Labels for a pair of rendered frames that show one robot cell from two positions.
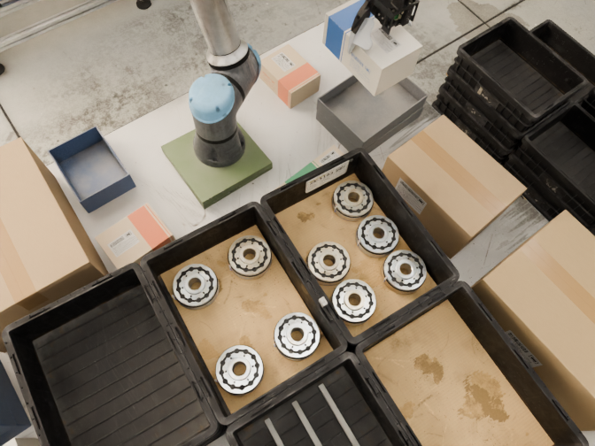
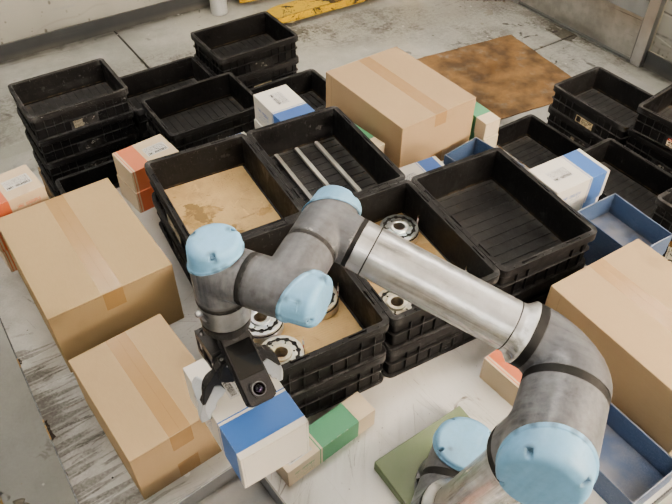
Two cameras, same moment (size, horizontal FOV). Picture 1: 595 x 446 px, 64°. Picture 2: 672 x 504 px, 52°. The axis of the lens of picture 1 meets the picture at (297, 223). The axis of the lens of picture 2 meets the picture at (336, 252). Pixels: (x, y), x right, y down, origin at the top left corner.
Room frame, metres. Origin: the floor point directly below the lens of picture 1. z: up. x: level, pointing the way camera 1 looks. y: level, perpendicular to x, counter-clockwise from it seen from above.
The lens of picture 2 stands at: (1.45, 0.10, 2.07)
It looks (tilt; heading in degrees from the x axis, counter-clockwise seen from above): 45 degrees down; 187
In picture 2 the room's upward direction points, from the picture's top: straight up
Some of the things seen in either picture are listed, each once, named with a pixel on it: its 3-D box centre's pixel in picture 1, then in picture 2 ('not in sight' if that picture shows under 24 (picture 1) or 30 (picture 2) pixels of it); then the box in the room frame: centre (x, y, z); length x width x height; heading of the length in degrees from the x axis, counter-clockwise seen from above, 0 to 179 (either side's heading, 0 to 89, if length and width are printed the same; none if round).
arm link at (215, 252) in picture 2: not in sight; (219, 268); (0.84, -0.14, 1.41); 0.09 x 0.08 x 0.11; 74
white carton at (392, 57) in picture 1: (369, 44); (245, 409); (0.85, -0.13, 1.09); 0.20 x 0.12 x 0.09; 42
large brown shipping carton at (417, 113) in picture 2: not in sight; (397, 110); (-0.51, 0.05, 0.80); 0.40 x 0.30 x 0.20; 43
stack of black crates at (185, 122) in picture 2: not in sight; (209, 148); (-0.79, -0.72, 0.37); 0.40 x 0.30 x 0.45; 131
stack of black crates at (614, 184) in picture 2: not in sight; (612, 210); (-0.69, 0.91, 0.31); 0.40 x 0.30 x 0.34; 41
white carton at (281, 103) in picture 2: not in sight; (285, 115); (-0.38, -0.30, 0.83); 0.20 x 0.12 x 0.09; 40
